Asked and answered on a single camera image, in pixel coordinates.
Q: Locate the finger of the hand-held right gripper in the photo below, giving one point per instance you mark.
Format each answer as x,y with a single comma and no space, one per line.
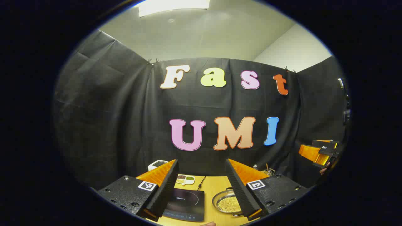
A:
312,153
326,145

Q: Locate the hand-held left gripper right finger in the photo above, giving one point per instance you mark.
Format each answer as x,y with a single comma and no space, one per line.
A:
240,191

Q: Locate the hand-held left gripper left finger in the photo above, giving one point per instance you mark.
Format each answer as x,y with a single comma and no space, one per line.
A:
163,188

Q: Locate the pile of soybeans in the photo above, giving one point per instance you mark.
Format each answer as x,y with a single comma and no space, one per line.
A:
228,204

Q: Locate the black induction cooktop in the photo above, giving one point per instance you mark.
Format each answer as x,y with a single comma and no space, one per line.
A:
188,204

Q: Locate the white divided dish of beans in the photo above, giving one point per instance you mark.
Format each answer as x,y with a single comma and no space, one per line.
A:
186,179

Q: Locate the white kitchen appliance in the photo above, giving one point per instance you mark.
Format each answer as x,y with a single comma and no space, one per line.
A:
157,164

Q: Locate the ceiling light panel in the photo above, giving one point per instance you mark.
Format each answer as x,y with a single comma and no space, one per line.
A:
172,6

